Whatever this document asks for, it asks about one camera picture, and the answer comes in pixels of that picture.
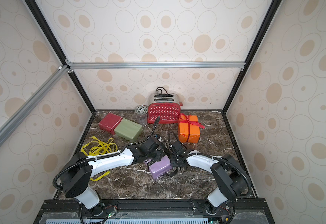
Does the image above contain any purple gift box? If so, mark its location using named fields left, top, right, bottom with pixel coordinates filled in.
left=144, top=154, right=173, bottom=180

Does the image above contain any green gift box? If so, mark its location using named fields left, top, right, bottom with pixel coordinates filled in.
left=114, top=118, right=143, bottom=142

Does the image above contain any red gift box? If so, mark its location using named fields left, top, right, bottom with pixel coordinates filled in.
left=98, top=113, right=123, bottom=135

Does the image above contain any yellow ribbon of red box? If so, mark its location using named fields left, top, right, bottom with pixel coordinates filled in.
left=80, top=135, right=119, bottom=182

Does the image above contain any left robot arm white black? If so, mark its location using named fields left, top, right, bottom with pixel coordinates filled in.
left=52, top=136, right=167, bottom=210

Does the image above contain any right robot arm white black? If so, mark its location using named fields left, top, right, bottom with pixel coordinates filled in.
left=168, top=141, right=252, bottom=210

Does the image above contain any orange gift box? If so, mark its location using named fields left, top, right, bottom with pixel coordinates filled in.
left=178, top=114, right=201, bottom=143

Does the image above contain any red ribbon bow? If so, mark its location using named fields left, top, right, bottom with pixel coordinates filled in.
left=178, top=112, right=206, bottom=141

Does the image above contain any clear plastic cup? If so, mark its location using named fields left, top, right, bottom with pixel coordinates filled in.
left=136, top=113, right=148, bottom=127

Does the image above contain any patterned ceramic bowl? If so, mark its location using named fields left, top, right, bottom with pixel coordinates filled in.
left=135, top=105, right=148, bottom=115

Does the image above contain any red polka dot toaster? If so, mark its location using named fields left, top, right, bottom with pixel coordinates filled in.
left=147, top=93, right=182, bottom=124

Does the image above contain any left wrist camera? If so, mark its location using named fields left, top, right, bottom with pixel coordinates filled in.
left=154, top=133, right=162, bottom=142

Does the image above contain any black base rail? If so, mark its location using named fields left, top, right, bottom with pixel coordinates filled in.
left=38, top=198, right=271, bottom=217

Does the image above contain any horizontal aluminium frame bar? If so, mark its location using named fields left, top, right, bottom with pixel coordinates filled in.
left=68, top=61, right=246, bottom=69

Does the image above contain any left aluminium frame bar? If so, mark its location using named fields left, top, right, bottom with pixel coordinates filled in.
left=0, top=65, right=69, bottom=147

